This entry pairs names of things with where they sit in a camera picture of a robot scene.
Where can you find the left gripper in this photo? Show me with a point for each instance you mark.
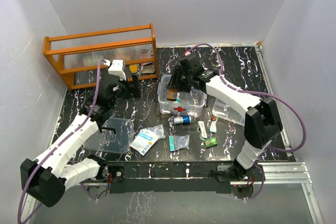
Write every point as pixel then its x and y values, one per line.
pixel 132 92

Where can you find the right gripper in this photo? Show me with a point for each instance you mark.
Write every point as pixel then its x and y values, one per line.
pixel 175 83

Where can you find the brown bottle orange cap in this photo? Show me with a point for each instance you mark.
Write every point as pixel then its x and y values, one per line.
pixel 172 95

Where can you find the white bottle green band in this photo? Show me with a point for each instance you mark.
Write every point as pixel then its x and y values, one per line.
pixel 178 100

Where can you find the clear first aid box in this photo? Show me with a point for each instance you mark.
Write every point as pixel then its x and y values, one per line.
pixel 192 103

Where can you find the white blue medicine packet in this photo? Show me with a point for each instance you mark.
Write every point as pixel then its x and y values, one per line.
pixel 144 140

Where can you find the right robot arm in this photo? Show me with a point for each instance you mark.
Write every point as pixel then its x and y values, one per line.
pixel 262 121

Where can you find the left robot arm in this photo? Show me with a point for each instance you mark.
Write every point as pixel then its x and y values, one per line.
pixel 47 177

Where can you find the yellow item on shelf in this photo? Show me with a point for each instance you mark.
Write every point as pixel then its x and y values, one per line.
pixel 133 68

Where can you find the cardboard box on shelf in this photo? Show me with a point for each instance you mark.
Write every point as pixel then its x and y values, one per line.
pixel 147 68

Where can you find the orange wooden shelf rack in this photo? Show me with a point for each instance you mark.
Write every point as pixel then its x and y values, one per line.
pixel 71 55

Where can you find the blue white spray can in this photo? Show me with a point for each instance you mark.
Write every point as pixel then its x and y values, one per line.
pixel 177 120

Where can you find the clear divider tray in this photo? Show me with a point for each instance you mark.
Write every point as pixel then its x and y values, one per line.
pixel 223 111

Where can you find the white teal ointment tube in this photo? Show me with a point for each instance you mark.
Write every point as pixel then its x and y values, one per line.
pixel 213 128

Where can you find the clear bag teal header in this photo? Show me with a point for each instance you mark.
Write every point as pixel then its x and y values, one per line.
pixel 177 143

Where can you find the green small packet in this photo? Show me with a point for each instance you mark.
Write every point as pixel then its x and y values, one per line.
pixel 210 142

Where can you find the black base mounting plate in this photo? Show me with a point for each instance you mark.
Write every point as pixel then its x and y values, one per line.
pixel 180 176

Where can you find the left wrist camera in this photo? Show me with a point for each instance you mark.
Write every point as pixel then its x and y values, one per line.
pixel 117 68

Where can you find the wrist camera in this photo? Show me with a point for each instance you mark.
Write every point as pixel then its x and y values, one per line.
pixel 188 52
pixel 117 68

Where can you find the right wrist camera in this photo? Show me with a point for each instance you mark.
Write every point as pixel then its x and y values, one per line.
pixel 188 52

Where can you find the clear box lid with handle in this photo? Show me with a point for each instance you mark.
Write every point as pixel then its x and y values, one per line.
pixel 115 137

